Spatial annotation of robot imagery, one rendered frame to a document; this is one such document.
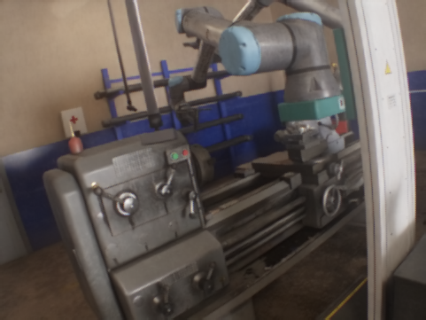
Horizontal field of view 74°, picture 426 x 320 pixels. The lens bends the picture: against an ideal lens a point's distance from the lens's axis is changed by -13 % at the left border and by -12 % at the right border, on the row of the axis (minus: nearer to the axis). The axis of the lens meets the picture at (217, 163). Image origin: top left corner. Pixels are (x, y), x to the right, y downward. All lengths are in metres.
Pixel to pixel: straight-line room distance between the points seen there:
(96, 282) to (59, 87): 3.58
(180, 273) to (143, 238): 0.23
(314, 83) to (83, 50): 4.17
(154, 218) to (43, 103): 3.40
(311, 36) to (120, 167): 0.90
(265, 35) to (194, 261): 1.01
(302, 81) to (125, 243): 0.98
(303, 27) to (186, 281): 1.13
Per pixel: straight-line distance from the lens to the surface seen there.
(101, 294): 1.48
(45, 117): 4.60
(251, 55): 0.90
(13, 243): 4.68
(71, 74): 4.75
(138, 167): 1.40
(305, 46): 1.00
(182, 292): 1.50
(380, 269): 1.26
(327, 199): 2.09
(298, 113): 1.01
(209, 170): 1.77
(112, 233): 1.39
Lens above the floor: 1.46
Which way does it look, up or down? 12 degrees down
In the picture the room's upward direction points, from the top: 12 degrees counter-clockwise
